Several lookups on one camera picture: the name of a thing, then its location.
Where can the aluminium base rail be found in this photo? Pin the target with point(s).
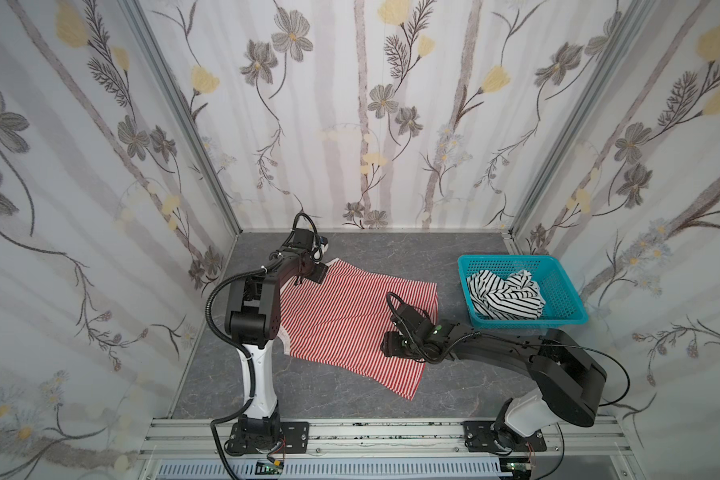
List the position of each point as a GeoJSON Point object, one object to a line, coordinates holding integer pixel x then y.
{"type": "Point", "coordinates": [386, 438]}

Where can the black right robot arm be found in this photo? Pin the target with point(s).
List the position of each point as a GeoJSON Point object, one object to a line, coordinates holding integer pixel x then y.
{"type": "Point", "coordinates": [568, 381]}

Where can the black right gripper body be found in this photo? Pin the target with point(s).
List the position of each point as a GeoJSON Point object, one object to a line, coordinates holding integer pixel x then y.
{"type": "Point", "coordinates": [393, 343]}

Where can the black white striped tank top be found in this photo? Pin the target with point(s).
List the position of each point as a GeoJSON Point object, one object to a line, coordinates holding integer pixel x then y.
{"type": "Point", "coordinates": [516, 298]}

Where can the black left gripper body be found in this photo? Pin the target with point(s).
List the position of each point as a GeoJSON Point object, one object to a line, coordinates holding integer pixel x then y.
{"type": "Point", "coordinates": [315, 272]}

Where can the white slotted cable duct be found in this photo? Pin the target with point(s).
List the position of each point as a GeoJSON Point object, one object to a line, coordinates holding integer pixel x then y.
{"type": "Point", "coordinates": [372, 468]}

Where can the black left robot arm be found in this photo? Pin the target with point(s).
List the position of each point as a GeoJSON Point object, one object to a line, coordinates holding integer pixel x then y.
{"type": "Point", "coordinates": [215, 314]}

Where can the teal plastic basket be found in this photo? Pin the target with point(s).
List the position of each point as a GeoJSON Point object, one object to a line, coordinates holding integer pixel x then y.
{"type": "Point", "coordinates": [563, 305]}

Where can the red white striped tank top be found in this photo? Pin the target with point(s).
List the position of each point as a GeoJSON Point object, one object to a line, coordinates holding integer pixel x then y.
{"type": "Point", "coordinates": [342, 321]}

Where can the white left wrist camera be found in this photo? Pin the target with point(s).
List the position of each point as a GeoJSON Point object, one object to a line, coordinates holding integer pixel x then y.
{"type": "Point", "coordinates": [320, 247]}

